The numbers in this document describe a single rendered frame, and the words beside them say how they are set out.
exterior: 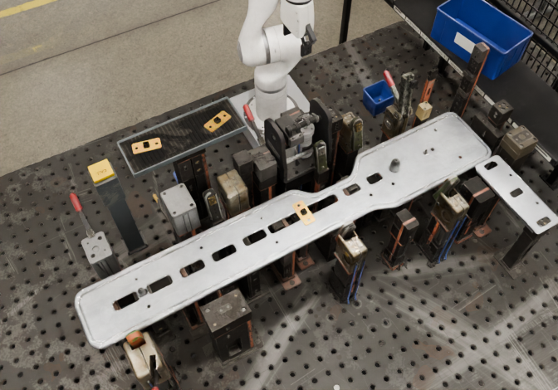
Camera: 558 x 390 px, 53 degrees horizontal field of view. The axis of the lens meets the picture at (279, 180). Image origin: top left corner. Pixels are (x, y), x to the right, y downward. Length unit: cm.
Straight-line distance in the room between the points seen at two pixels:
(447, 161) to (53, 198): 143
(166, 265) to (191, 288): 10
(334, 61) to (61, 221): 132
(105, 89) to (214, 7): 95
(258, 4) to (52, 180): 105
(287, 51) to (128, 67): 187
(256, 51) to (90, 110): 175
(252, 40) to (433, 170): 72
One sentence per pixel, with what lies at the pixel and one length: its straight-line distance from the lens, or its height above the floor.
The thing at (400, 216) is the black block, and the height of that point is 99.
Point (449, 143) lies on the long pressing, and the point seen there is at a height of 100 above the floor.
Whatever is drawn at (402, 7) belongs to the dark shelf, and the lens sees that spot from 237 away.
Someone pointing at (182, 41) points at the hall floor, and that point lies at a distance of 374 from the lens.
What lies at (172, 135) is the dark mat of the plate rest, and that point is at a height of 116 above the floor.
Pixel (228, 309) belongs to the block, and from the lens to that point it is 158.
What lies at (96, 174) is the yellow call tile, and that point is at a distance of 170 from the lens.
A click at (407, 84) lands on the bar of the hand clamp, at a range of 185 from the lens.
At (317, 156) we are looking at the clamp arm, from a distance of 179.
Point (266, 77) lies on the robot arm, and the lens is 202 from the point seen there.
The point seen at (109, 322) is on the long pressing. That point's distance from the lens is 166.
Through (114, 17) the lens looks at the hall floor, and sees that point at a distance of 402.
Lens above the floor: 250
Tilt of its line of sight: 57 degrees down
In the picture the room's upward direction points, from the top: straight up
